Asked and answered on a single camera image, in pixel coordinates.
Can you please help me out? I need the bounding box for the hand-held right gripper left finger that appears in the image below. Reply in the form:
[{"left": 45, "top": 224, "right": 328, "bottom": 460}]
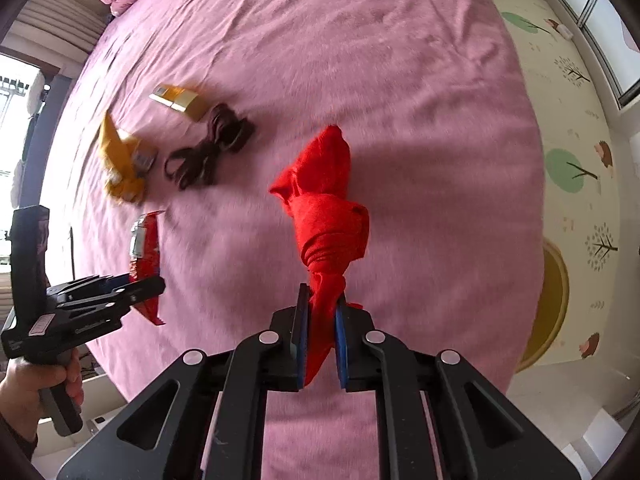
[{"left": 57, "top": 282, "right": 312, "bottom": 480}]

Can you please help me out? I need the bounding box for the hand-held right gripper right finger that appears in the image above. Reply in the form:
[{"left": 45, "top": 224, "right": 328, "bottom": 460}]
[{"left": 335, "top": 294, "right": 583, "bottom": 480}]

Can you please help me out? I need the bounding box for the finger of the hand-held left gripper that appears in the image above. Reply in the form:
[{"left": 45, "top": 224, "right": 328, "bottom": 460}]
[
  {"left": 47, "top": 274, "right": 132, "bottom": 297},
  {"left": 55, "top": 276, "right": 167, "bottom": 318}
]

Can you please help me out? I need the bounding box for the red snack wrapper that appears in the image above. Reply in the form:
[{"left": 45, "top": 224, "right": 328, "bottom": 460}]
[{"left": 127, "top": 210, "right": 167, "bottom": 327}]

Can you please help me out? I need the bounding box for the red cloth bag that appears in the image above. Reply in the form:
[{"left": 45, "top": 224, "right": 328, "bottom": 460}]
[{"left": 268, "top": 124, "right": 371, "bottom": 387}]

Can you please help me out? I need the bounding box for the person's left forearm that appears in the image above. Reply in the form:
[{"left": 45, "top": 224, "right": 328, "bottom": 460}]
[{"left": 0, "top": 407, "right": 40, "bottom": 463}]

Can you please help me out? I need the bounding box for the person's left hand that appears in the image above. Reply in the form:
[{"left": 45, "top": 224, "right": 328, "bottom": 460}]
[{"left": 0, "top": 349, "right": 84, "bottom": 441}]

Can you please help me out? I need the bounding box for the window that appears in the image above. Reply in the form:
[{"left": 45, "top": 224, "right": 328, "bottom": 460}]
[{"left": 0, "top": 52, "right": 48, "bottom": 271}]

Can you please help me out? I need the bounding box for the small grey card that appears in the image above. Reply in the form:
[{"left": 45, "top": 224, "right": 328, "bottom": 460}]
[{"left": 132, "top": 147, "right": 157, "bottom": 173}]

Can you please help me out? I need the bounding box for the gold cardboard box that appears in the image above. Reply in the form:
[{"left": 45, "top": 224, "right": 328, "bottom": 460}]
[{"left": 149, "top": 84, "right": 207, "bottom": 122}]

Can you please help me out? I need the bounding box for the beige curtain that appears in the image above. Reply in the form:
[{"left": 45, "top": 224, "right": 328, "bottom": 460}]
[{"left": 0, "top": 0, "right": 108, "bottom": 66}]

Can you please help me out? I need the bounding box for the tree print play mat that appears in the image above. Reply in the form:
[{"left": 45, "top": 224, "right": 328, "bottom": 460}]
[{"left": 492, "top": 0, "right": 640, "bottom": 376}]

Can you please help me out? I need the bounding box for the yellow drawstring pouch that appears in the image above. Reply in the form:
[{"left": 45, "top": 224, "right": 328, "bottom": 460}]
[{"left": 97, "top": 112, "right": 151, "bottom": 206}]

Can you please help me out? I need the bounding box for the dark coiled cable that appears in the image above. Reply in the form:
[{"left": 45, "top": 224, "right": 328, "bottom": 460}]
[{"left": 164, "top": 103, "right": 256, "bottom": 191}]

